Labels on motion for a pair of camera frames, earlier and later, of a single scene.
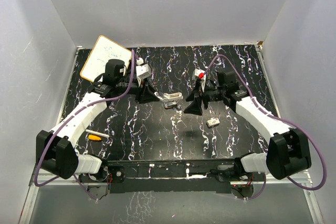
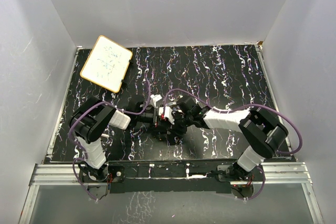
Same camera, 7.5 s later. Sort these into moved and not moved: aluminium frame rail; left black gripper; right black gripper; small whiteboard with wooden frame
Moved: left black gripper; right black gripper
Not moved: small whiteboard with wooden frame; aluminium frame rail
